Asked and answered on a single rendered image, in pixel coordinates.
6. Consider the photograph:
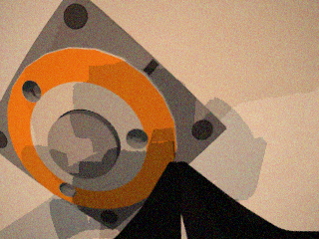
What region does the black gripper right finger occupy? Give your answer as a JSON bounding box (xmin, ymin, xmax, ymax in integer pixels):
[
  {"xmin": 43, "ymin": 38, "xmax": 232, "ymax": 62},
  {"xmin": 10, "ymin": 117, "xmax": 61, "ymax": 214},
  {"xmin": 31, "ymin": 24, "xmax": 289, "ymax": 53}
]
[{"xmin": 178, "ymin": 162, "xmax": 319, "ymax": 239}]

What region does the orange round plate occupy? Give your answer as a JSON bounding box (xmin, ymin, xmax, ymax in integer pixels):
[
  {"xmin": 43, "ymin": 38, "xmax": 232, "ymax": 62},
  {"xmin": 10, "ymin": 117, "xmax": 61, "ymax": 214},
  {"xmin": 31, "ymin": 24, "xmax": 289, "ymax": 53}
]
[{"xmin": 7, "ymin": 47, "xmax": 178, "ymax": 208}]

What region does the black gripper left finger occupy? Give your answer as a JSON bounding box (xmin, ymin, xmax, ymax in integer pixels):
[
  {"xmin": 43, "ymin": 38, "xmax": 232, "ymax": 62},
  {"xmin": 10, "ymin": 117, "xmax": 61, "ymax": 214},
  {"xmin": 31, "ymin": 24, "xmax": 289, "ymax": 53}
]
[{"xmin": 113, "ymin": 162, "xmax": 182, "ymax": 239}]

